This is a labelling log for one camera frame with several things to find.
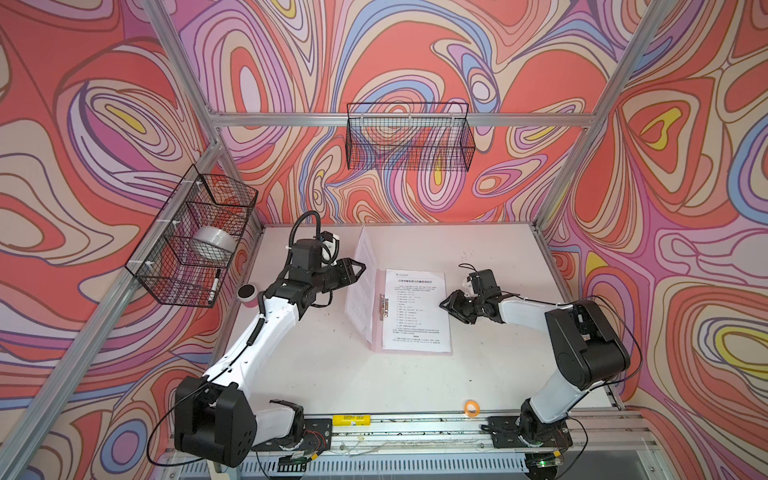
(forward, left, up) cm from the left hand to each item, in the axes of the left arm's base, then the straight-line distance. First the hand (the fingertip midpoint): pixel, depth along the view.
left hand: (365, 266), depth 79 cm
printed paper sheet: (-4, +1, -9) cm, 10 cm away
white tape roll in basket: (0, +36, +10) cm, 37 cm away
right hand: (-2, -25, -23) cm, 34 cm away
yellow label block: (-33, +3, -21) cm, 39 cm away
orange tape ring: (-30, -28, -23) cm, 47 cm away
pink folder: (-4, -3, -22) cm, 23 cm away
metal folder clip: (0, -5, -22) cm, 23 cm away
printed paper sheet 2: (-4, -16, -23) cm, 28 cm away
